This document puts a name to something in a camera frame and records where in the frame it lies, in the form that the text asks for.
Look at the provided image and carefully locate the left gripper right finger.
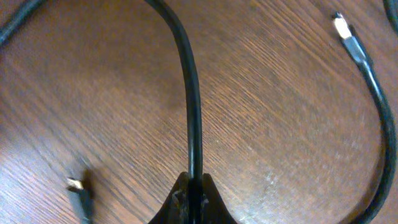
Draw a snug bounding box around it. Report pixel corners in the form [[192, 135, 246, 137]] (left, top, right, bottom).
[[201, 174, 237, 224]]

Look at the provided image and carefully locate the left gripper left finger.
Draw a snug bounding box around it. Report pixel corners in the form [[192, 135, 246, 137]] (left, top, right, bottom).
[[149, 172, 189, 224]]

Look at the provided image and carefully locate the short black cable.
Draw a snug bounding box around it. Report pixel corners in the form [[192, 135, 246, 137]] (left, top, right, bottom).
[[66, 177, 95, 224]]

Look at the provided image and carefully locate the long black USB cable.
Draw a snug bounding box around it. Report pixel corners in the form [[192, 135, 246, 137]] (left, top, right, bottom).
[[331, 0, 398, 224]]

